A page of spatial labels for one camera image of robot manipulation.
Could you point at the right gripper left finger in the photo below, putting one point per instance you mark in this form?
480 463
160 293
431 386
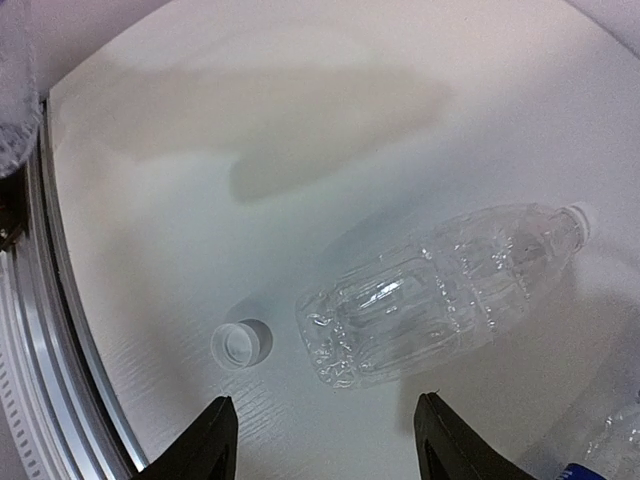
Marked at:
206 450

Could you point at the aluminium front rail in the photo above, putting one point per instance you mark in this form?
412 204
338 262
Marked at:
59 410

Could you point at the Pepsi bottle blue label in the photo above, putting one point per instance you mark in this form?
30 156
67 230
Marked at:
613 452

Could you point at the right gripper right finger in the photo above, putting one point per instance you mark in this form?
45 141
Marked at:
448 448

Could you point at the clear ribbed plastic bottle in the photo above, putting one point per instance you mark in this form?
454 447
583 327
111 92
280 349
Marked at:
439 295

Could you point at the clear white bottle cap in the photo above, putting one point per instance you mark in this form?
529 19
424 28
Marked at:
241 345

